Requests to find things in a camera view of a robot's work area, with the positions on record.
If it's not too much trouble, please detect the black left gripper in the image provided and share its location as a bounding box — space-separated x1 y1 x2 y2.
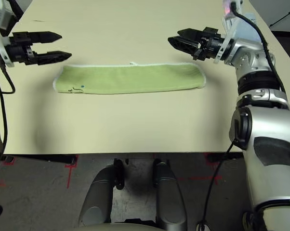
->
4 30 73 66

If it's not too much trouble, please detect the grey robot left leg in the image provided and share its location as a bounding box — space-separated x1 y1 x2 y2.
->
79 157 125 228

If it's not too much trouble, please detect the black right camera cable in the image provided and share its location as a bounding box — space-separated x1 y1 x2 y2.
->
200 2 286 231

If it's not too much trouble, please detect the black camera cable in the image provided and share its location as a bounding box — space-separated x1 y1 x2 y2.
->
200 2 286 231
0 67 16 218

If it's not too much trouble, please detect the grey robot leg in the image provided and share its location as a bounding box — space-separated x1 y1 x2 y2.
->
152 157 188 231
79 157 125 228

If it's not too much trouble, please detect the thin black bar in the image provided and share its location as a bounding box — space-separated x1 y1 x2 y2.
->
270 11 290 27

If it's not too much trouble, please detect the grey robot right leg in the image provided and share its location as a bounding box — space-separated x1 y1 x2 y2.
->
152 157 188 231

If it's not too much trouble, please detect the green towel white trim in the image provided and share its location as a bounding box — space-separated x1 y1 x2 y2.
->
52 61 206 95

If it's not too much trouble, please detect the grey robot pelvis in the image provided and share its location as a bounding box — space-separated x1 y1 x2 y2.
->
70 220 165 231

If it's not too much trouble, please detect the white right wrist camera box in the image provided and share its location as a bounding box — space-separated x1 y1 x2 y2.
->
213 0 243 65

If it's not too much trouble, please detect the red floor tape mark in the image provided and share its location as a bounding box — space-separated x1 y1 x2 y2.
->
178 154 223 186
65 156 79 189
2 156 15 167

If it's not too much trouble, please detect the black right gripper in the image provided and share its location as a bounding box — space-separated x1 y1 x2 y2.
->
168 27 226 61

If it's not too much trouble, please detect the beige side table black frame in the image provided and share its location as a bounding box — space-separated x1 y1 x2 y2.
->
5 0 25 17

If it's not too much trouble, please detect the black left camera cable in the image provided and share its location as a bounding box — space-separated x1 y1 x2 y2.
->
0 67 16 218

